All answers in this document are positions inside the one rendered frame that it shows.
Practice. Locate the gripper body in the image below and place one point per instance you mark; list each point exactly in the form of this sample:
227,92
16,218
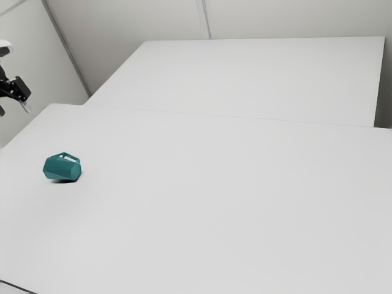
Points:
6,84

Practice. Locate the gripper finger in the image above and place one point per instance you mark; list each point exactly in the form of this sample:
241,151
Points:
22,89
2,110

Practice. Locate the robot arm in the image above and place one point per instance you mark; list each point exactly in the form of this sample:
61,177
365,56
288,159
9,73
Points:
4,47

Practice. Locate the teal faceted mug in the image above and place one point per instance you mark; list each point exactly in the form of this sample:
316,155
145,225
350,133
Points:
61,169

